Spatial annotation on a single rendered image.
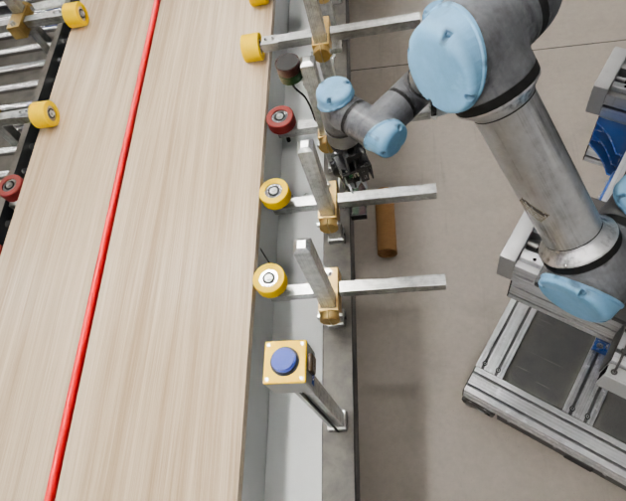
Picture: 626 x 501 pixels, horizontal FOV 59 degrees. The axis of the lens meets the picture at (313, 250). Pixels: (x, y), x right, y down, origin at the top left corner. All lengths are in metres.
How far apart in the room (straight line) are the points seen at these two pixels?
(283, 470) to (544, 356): 0.93
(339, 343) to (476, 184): 1.25
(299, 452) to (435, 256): 1.11
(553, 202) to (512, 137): 0.12
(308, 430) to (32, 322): 0.76
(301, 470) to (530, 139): 1.01
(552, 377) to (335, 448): 0.83
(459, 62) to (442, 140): 1.94
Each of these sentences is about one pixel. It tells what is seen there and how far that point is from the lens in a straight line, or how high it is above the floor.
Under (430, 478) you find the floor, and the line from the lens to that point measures 2.06.
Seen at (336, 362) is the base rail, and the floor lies 0.70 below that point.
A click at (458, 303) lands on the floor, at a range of 2.21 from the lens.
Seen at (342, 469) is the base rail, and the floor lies 0.70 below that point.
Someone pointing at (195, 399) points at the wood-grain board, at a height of 0.90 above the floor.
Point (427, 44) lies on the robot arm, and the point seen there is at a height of 1.57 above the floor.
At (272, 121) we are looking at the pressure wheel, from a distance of 1.58.
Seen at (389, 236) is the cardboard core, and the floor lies 0.08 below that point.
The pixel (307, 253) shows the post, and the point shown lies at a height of 1.12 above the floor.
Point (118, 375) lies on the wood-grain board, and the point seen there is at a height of 0.90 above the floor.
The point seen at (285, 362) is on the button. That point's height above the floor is 1.23.
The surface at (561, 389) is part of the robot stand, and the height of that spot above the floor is 0.21.
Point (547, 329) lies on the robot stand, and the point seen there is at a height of 0.21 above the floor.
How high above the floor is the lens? 2.05
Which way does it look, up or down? 60 degrees down
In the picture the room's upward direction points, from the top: 24 degrees counter-clockwise
